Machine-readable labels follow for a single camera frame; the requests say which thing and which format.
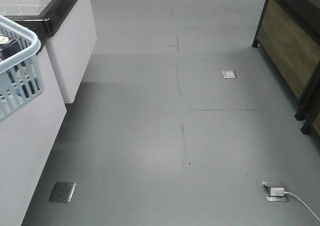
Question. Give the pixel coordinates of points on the far white chest freezer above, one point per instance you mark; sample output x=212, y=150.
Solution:
x=66, y=29

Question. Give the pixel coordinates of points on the near white chest freezer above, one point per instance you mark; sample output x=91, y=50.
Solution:
x=26, y=139

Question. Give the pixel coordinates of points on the wooden black-framed display stand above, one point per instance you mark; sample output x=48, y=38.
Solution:
x=289, y=33

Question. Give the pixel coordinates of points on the closed steel floor plate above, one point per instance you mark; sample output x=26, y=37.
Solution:
x=62, y=192

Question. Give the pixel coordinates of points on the dark blue cookie box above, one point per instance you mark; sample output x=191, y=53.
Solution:
x=8, y=47

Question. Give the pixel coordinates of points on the white chest freezer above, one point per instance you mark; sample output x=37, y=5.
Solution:
x=66, y=29
x=26, y=139

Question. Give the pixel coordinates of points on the white power adapter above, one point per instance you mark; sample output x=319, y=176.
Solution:
x=278, y=191

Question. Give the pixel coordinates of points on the light blue plastic basket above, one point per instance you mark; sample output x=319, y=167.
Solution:
x=20, y=76

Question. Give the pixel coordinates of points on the steel floor socket plate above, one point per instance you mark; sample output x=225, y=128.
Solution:
x=229, y=74

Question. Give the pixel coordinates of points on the open floor socket box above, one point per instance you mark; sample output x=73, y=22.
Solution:
x=266, y=184

